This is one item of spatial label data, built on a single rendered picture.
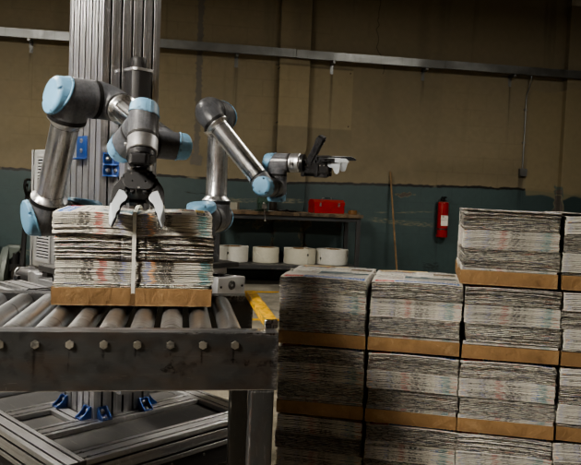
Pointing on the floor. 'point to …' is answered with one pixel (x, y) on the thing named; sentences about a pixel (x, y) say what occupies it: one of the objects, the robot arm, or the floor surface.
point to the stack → (432, 368)
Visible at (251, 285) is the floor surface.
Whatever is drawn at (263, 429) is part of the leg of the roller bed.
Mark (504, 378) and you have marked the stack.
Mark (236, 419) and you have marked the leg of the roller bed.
